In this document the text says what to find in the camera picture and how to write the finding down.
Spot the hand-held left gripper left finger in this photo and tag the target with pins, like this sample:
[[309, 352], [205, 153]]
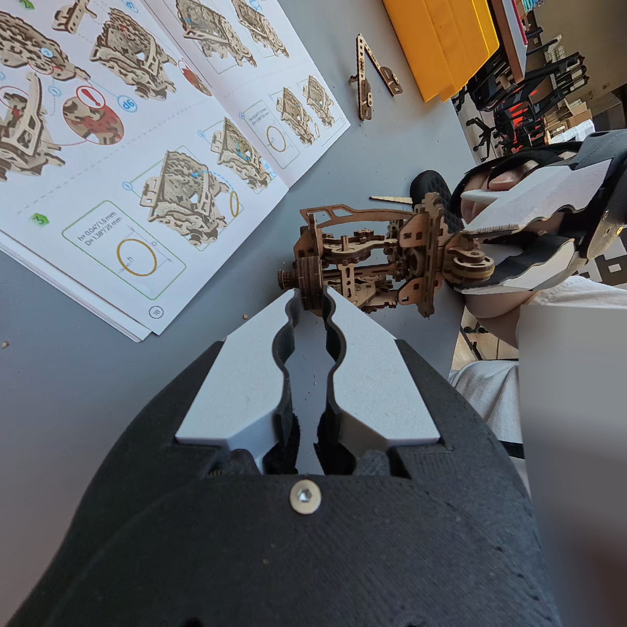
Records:
[[235, 392]]

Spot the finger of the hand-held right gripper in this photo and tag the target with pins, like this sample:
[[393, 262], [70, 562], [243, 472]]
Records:
[[548, 281], [539, 201]]

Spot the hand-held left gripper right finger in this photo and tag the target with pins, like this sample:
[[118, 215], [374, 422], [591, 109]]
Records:
[[382, 392]]

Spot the wooden frame assembly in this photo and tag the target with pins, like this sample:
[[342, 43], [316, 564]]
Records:
[[307, 274]]

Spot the thin wooden stick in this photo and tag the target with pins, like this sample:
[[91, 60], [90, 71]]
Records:
[[392, 199]]

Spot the person's right forearm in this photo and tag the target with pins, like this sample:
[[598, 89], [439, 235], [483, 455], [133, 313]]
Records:
[[494, 318]]

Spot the person's right hand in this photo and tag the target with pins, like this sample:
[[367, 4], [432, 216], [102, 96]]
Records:
[[514, 177]]

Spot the black white marker board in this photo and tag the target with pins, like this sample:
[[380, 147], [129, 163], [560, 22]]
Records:
[[607, 269]]

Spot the black office chair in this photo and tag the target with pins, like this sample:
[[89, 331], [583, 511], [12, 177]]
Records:
[[482, 134]]

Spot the white shirt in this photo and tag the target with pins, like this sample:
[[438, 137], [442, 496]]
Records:
[[485, 401]]

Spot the black wrist rest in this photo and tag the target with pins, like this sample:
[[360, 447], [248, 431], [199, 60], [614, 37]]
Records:
[[433, 188]]

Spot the instruction booklet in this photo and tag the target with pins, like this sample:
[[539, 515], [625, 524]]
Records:
[[205, 274]]

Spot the yellow plastic bin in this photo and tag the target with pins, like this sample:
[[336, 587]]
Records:
[[436, 44]]

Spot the short wooden strut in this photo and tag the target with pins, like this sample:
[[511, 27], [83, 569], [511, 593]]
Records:
[[392, 81]]

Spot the long wooden strut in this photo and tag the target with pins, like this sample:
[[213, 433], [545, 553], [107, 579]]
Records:
[[365, 98]]

